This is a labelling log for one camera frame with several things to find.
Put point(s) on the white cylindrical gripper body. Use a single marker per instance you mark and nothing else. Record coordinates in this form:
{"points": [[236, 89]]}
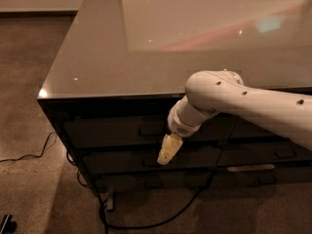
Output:
{"points": [[178, 125]]}

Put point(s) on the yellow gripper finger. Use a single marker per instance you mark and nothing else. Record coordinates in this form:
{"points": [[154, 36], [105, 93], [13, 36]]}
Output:
{"points": [[170, 146]]}

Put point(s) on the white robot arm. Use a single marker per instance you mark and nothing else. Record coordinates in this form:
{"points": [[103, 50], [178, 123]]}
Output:
{"points": [[208, 93]]}

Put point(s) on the dark cabinet with glossy top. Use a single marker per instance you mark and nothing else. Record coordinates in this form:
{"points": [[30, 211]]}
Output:
{"points": [[125, 58]]}

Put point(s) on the dark baseboard strip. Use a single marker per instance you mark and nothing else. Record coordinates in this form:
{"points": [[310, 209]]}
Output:
{"points": [[37, 14]]}

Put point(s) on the black object on floor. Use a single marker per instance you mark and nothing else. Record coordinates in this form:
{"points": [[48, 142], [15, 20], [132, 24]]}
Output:
{"points": [[6, 225]]}

